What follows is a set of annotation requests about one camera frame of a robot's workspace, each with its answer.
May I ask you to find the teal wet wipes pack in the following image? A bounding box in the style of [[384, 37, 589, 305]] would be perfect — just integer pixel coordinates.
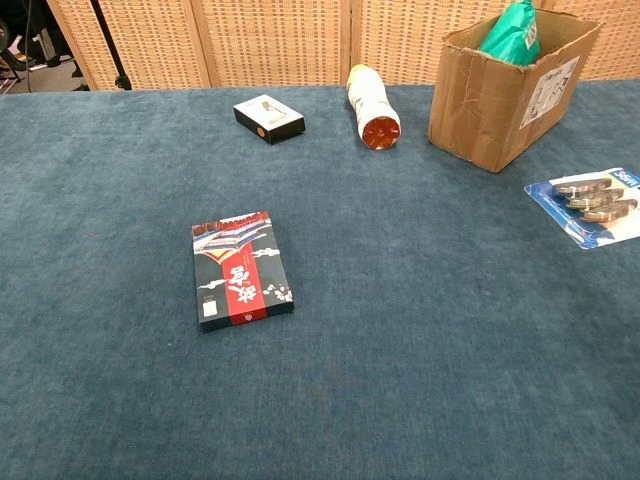
[[478, 0, 542, 67]]

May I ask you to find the red black card pack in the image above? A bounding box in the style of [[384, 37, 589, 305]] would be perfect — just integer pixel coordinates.
[[191, 210, 296, 334]]

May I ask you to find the small white black box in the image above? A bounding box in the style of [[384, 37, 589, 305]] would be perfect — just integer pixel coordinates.
[[232, 93, 307, 146]]

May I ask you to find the open brown cardboard box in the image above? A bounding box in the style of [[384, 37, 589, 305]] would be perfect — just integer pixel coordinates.
[[427, 8, 605, 175]]

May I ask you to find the blue carpet table mat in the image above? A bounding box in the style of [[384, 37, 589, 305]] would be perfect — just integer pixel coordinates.
[[0, 79, 640, 480]]

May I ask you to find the white bottle with yellow cap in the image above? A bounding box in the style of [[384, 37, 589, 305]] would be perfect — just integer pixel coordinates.
[[346, 63, 403, 151]]

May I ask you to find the wicker folding screen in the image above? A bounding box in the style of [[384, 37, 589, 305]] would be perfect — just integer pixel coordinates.
[[47, 0, 640, 92]]

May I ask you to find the blue blister pack card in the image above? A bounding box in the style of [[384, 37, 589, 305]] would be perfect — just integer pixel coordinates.
[[523, 166, 640, 251]]

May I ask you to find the black tripod stand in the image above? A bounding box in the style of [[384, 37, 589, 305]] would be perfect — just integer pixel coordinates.
[[89, 0, 134, 91]]

